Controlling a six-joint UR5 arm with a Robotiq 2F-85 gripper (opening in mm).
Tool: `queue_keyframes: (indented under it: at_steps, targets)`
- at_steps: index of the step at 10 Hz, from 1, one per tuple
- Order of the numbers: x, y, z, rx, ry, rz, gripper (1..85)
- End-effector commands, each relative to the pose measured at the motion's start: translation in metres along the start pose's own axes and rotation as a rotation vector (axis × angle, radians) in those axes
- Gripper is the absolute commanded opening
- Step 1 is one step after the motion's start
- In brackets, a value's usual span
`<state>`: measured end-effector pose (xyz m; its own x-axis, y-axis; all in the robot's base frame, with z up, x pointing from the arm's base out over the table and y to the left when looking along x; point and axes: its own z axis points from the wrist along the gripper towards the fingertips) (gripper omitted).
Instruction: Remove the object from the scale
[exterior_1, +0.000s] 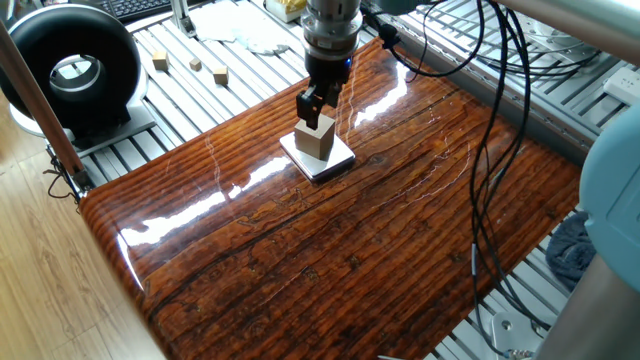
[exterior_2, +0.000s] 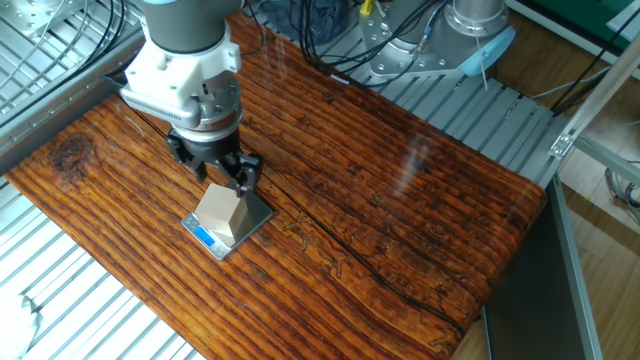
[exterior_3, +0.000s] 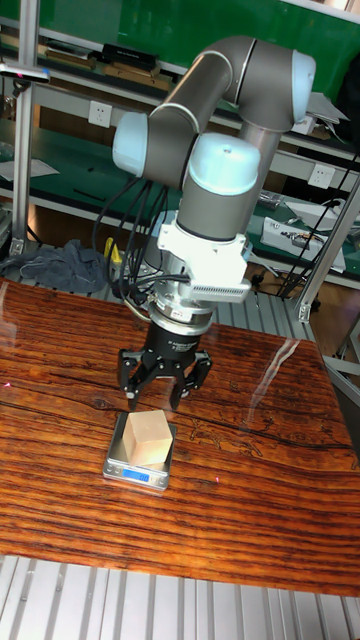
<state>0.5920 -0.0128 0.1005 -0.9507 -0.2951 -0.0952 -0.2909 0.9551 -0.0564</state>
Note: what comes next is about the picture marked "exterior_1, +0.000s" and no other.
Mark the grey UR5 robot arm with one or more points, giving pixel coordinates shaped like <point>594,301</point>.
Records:
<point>615,190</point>

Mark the wood grain table cover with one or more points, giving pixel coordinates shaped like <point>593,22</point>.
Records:
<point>325,240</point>

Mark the small wooden cube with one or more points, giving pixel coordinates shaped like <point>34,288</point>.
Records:
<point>221,75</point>
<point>195,64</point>
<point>160,60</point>

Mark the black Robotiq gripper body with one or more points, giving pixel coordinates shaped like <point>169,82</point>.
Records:
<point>327,75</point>

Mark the slanted frame post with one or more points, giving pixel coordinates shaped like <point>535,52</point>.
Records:
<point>40,105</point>

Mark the metal base plate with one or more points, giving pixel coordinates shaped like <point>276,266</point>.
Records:
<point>515,332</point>

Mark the large light wooden cube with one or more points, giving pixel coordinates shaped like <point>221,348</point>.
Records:
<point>315,140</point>

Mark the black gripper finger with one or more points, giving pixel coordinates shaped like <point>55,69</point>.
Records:
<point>334,100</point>
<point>309,107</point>

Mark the white crumpled cloth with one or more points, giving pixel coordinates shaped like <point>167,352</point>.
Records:
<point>235,27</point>

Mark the black computer keyboard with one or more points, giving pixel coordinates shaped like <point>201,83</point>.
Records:
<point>135,7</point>

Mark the short aluminium post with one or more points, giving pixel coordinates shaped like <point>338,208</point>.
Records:
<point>182,20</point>

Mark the white power strip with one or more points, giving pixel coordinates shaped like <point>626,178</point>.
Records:
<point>622,85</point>

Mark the yellow plastic item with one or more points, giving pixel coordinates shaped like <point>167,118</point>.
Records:
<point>290,5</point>

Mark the grey blue cloth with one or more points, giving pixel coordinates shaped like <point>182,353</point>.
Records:
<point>570,252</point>

